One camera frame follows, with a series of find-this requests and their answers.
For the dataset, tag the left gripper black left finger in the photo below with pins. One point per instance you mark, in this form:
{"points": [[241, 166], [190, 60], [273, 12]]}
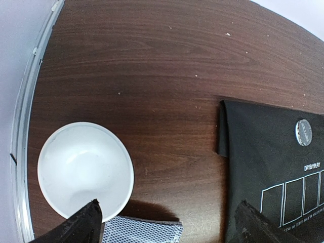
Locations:
{"points": [[82, 226]]}

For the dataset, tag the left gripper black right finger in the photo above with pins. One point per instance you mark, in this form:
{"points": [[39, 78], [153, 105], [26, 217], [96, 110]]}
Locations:
{"points": [[252, 226]]}

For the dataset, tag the clear round dealer button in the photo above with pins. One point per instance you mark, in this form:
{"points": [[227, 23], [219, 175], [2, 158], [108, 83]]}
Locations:
{"points": [[303, 132]]}

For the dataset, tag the grey playing card deck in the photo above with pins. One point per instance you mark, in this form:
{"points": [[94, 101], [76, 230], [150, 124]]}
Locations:
{"points": [[128, 229]]}

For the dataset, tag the white red bowl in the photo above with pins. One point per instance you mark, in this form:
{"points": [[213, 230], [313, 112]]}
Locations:
{"points": [[81, 162]]}

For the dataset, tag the black poker cloth mat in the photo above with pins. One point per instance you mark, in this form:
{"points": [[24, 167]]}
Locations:
{"points": [[270, 170]]}

